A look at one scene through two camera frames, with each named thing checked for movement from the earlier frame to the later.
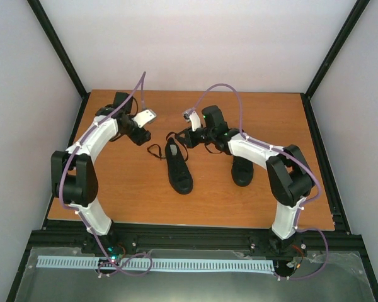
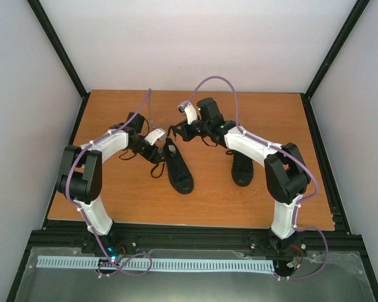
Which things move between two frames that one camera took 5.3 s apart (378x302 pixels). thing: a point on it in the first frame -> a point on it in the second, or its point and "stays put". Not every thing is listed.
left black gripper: x=142 y=138 -> x=156 y=153
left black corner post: x=50 y=31 stays put
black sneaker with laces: x=242 y=171 stays put
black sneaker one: x=179 y=173 stays put
